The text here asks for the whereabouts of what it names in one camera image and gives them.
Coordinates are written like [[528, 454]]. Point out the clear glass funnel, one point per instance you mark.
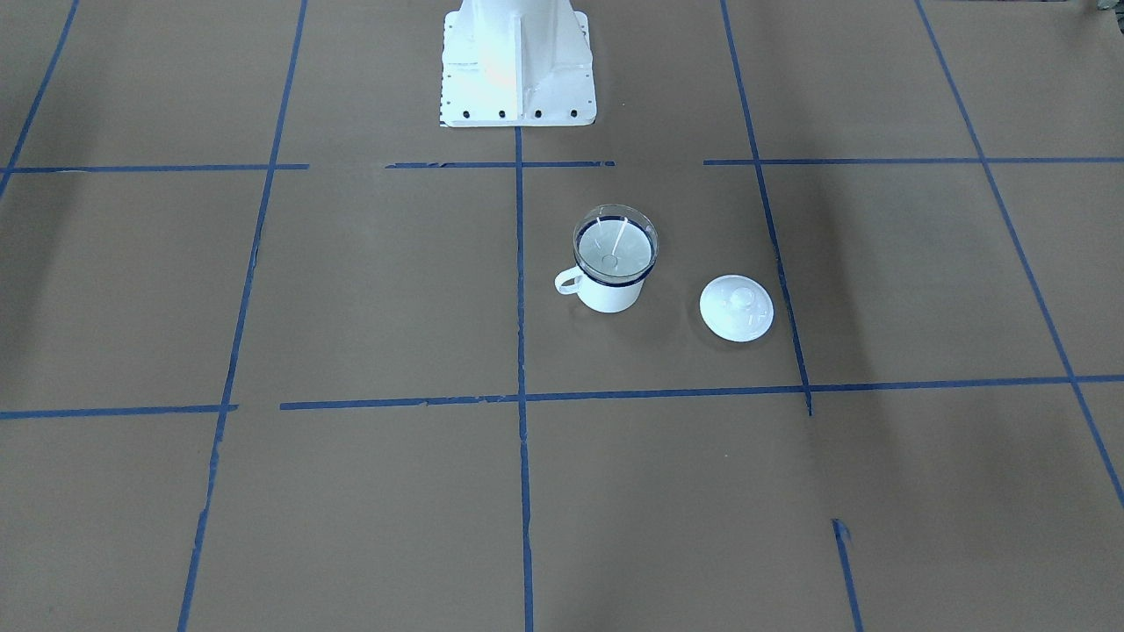
[[615, 245]]

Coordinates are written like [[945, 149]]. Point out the white enamel mug lid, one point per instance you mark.
[[736, 308]]

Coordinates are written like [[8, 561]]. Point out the white enamel mug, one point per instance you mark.
[[599, 297]]

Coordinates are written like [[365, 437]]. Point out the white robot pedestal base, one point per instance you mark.
[[517, 63]]

